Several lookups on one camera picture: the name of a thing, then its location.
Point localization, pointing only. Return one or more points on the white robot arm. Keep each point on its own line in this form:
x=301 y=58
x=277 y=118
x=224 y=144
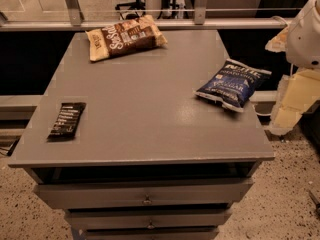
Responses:
x=303 y=39

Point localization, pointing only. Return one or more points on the grey drawer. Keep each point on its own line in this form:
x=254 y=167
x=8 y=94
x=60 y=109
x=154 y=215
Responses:
x=82 y=196
x=155 y=234
x=148 y=219

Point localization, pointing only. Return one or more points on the top grey drawer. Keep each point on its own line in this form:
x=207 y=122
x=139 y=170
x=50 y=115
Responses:
x=82 y=196

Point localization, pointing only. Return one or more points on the brown and cream snack bag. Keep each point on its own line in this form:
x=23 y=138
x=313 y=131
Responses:
x=125 y=37

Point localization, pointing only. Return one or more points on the middle grey drawer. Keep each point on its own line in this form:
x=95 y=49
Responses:
x=148 y=219

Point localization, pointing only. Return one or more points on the grey drawer cabinet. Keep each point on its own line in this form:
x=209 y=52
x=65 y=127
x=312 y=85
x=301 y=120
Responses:
x=142 y=122

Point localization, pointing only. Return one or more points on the blue potato chip bag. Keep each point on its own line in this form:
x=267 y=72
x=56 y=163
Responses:
x=233 y=84

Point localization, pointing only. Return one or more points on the metal railing frame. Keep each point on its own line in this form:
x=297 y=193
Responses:
x=67 y=15

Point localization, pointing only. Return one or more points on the black snack bar wrapper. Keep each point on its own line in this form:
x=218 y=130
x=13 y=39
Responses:
x=67 y=121

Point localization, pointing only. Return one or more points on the bottom grey drawer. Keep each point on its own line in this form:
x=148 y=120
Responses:
x=155 y=234

